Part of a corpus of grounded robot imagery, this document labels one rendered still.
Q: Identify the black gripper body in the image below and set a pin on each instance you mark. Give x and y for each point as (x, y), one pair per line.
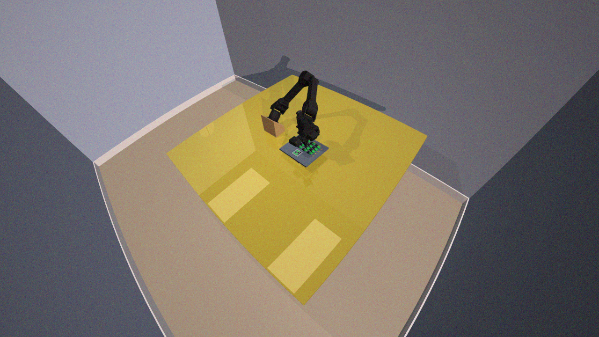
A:
(296, 141)

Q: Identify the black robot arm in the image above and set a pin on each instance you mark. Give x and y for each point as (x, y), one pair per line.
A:
(307, 115)

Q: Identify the grey switch panel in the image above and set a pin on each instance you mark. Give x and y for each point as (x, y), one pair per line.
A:
(302, 154)

